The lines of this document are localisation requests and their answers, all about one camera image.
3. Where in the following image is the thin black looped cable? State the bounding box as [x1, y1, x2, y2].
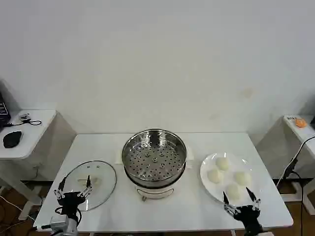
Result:
[2, 118, 42, 128]

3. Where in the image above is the black computer mouse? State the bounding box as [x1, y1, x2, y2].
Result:
[2, 130, 23, 149]

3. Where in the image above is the black box with print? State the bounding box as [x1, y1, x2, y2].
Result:
[0, 91, 12, 126]

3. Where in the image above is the perforated steel steamer basket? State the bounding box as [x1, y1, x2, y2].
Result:
[122, 127, 187, 183]

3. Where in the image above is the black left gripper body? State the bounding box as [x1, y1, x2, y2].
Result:
[57, 192, 86, 215]

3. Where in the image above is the black cable with plug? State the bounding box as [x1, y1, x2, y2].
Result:
[275, 136, 315, 189]

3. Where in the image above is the white lid handle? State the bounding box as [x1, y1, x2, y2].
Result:
[78, 173, 102, 186]

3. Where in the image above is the white steamed bun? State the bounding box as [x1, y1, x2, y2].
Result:
[225, 183, 241, 204]
[216, 157, 230, 171]
[233, 171, 252, 189]
[207, 169, 223, 184]

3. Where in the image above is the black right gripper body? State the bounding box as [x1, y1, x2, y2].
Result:
[233, 206, 260, 226]

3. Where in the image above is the white electric pot base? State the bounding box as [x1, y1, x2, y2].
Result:
[115, 145, 195, 202]

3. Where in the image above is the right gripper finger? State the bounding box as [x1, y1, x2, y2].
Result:
[246, 186, 262, 211]
[222, 191, 238, 215]

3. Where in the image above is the round glass lid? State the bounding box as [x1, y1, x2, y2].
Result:
[60, 160, 117, 212]

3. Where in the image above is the black hanging cable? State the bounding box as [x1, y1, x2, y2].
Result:
[291, 171, 306, 236]

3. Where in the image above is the white round plate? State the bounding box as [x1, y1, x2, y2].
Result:
[199, 152, 262, 207]

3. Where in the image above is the white side table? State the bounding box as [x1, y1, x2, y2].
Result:
[0, 109, 77, 221]
[255, 114, 315, 212]

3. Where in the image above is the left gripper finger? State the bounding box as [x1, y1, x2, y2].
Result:
[77, 175, 93, 198]
[54, 177, 66, 199]

